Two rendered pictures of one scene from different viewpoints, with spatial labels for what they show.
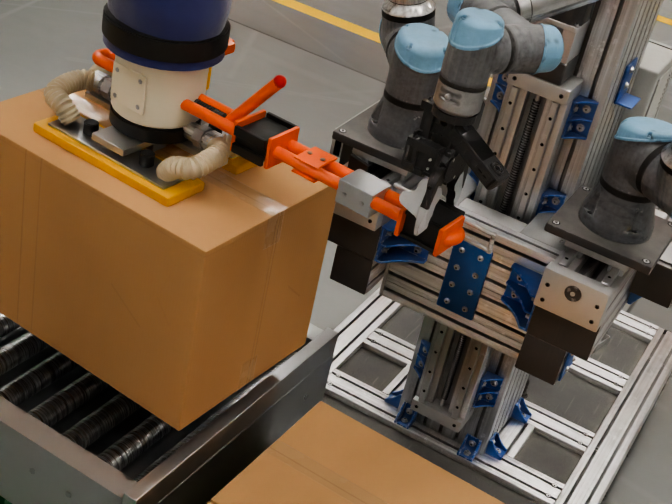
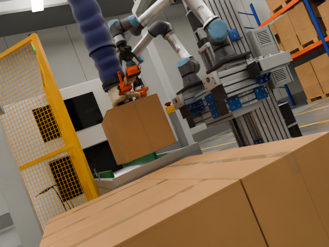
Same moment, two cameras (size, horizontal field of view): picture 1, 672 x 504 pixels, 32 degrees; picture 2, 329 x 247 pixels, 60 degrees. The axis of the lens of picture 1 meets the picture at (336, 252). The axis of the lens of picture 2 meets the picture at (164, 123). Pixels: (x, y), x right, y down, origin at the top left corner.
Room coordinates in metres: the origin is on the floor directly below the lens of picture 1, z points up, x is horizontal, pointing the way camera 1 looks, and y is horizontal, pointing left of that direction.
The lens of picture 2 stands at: (0.40, -1.43, 0.74)
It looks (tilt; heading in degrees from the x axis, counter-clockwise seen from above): 3 degrees up; 43
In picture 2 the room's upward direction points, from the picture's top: 22 degrees counter-clockwise
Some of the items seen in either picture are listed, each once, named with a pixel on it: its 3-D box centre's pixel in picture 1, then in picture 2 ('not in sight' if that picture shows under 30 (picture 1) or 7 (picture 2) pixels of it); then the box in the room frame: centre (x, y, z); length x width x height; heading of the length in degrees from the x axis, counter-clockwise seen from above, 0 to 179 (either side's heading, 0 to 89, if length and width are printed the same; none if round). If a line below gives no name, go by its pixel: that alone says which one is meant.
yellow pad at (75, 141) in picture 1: (118, 148); not in sight; (1.87, 0.43, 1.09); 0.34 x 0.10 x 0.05; 61
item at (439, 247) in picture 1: (429, 225); (131, 72); (1.66, -0.14, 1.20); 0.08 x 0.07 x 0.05; 61
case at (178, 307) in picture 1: (144, 235); (135, 132); (1.95, 0.38, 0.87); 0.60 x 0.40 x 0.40; 62
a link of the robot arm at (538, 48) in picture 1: (518, 44); (130, 23); (1.75, -0.21, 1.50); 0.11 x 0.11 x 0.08; 34
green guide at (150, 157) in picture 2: not in sight; (138, 159); (2.70, 1.38, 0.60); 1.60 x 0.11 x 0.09; 65
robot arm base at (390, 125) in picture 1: (406, 113); (190, 79); (2.30, -0.08, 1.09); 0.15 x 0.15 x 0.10
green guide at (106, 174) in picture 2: not in sight; (98, 176); (2.22, 1.61, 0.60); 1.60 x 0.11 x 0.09; 65
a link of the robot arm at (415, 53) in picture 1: (418, 62); (185, 66); (2.31, -0.08, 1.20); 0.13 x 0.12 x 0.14; 13
